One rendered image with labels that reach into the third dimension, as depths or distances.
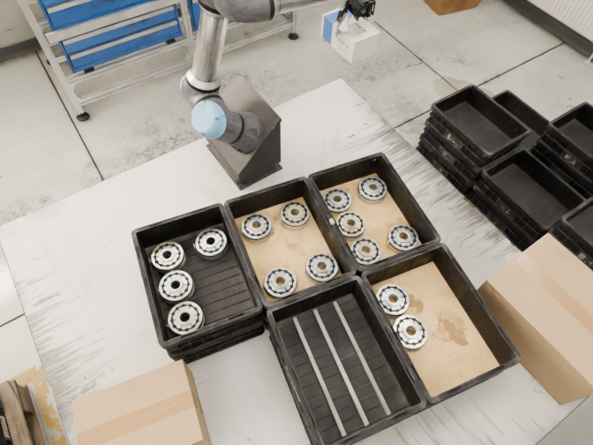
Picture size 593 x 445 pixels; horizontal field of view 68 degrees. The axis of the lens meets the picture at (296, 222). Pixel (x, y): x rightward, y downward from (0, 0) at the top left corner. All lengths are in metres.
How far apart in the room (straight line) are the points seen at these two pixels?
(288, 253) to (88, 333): 0.70
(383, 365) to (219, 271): 0.58
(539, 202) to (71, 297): 2.10
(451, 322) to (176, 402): 0.83
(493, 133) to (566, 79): 1.52
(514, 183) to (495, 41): 1.80
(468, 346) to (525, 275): 0.29
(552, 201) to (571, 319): 1.05
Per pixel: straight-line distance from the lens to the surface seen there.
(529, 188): 2.48
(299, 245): 1.46
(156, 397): 1.32
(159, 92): 3.30
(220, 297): 1.40
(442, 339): 1.42
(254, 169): 1.72
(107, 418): 1.35
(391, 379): 1.35
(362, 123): 2.02
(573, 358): 1.49
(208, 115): 1.51
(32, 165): 3.13
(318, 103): 2.09
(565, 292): 1.57
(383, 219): 1.56
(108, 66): 3.10
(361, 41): 1.71
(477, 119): 2.53
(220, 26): 1.44
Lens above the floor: 2.11
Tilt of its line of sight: 58 degrees down
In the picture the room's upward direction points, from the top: 3 degrees clockwise
